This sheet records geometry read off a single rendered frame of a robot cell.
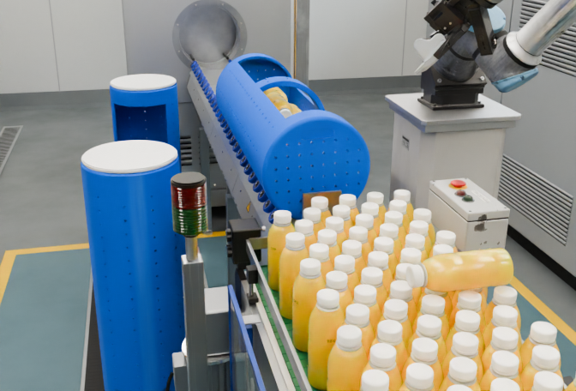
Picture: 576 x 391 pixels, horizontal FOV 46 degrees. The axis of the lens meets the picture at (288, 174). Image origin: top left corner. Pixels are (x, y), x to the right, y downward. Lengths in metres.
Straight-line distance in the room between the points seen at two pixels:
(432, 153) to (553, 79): 1.61
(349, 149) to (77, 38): 5.22
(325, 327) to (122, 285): 1.01
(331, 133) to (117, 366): 1.04
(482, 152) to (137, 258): 1.07
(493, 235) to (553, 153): 2.07
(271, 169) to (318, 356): 0.61
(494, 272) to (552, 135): 2.41
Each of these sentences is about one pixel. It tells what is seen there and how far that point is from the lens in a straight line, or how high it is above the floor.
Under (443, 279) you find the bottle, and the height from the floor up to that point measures 1.12.
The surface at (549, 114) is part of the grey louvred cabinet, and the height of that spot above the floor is 0.79.
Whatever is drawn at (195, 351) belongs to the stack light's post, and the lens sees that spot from 1.37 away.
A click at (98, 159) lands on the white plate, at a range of 2.04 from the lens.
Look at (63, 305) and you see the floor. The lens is 3.40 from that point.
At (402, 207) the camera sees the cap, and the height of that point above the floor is 1.08.
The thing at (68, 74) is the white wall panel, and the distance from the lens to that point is 6.83.
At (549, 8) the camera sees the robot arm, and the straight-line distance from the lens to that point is 1.89.
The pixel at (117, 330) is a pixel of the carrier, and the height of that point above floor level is 0.51.
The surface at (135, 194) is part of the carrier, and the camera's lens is 1.96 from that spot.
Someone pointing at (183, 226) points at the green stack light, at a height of 1.18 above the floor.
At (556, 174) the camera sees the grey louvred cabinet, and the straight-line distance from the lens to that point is 3.60.
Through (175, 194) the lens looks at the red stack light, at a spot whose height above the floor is 1.24.
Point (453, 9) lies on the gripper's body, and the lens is 1.43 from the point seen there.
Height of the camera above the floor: 1.69
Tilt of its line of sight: 21 degrees down
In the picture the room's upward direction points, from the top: straight up
